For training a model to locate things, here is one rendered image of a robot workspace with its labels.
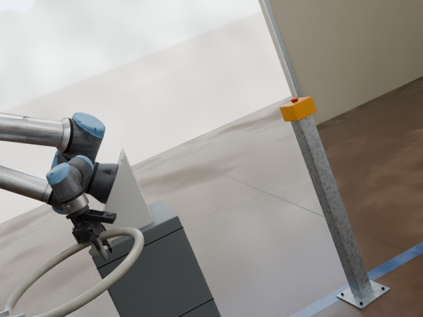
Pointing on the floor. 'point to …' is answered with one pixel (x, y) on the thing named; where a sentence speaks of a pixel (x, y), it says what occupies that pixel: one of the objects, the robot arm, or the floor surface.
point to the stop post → (331, 204)
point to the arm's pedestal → (158, 272)
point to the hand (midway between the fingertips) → (109, 253)
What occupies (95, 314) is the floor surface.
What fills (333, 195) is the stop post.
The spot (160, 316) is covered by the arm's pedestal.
